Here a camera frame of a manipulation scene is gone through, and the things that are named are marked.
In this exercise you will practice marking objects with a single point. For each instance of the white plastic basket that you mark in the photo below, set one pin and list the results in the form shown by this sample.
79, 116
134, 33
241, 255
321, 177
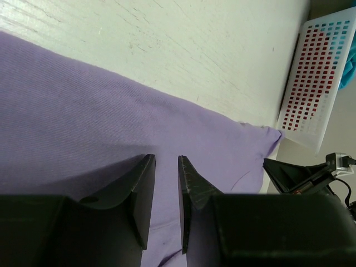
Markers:
309, 140

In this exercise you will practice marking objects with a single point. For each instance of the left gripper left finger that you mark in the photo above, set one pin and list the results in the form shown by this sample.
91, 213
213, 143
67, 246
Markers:
108, 228

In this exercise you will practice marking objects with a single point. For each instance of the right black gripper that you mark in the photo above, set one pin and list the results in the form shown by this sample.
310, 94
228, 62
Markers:
296, 179

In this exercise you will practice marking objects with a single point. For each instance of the teal t shirt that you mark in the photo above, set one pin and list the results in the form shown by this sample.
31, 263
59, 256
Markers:
347, 72

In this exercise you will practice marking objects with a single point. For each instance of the red t shirt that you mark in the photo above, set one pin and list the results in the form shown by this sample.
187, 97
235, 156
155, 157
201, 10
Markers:
304, 97

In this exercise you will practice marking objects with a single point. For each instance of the purple t shirt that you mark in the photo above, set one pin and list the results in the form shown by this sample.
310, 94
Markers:
66, 126

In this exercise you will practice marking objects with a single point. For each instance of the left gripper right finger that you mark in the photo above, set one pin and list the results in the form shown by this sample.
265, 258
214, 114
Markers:
221, 229

